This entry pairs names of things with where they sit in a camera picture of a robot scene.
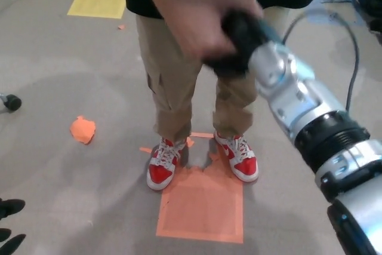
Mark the person right red white sneaker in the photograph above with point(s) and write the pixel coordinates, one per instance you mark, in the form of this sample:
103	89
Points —
159	170

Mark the orange floor tape square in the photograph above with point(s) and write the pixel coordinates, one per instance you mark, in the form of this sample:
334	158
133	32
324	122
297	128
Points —
203	207

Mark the robot right silver arm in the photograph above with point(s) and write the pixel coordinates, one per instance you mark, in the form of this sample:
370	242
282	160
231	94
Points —
313	111

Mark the person left red white sneaker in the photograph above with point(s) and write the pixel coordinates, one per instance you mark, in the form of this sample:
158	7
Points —
243	162

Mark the person right bare hand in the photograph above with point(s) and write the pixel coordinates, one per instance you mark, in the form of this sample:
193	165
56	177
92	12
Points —
203	16

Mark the black chair caster wheel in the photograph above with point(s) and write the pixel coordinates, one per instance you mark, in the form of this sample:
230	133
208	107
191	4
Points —
13	102

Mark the robot right black hand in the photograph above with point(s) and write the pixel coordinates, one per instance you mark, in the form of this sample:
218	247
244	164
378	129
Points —
241	55

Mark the blue floor tape square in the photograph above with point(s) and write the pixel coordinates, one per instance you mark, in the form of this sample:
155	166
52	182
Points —
346	21

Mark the tiny orange tape scrap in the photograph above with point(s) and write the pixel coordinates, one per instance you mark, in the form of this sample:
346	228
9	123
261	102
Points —
120	27

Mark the person red white sneaker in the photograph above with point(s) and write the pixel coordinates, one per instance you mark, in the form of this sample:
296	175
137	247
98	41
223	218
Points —
243	162
159	170

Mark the robot left black hand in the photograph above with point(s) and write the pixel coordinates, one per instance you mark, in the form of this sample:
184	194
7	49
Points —
10	207

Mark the crumpled orange tape scrap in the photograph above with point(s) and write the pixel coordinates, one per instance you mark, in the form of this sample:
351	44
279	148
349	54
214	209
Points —
83	129

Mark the short orange tape strip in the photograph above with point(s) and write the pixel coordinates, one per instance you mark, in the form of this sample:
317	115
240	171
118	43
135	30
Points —
145	150

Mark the khaki cargo trousers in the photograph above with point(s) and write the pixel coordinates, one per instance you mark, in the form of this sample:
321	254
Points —
173	93

